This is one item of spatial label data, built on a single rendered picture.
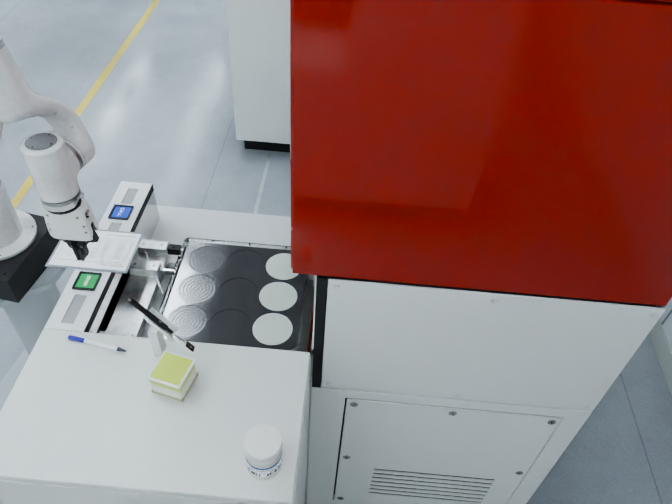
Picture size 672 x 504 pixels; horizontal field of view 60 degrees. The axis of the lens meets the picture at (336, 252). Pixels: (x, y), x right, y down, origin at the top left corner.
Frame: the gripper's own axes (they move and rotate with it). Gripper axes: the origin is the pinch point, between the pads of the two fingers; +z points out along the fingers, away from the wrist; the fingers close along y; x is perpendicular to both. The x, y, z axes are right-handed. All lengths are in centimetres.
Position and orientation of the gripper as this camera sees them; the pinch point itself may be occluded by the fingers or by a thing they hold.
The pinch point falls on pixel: (80, 250)
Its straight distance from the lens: 153.9
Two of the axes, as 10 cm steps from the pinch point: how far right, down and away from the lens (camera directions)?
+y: -10.0, -0.9, 0.1
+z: -0.5, 7.0, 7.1
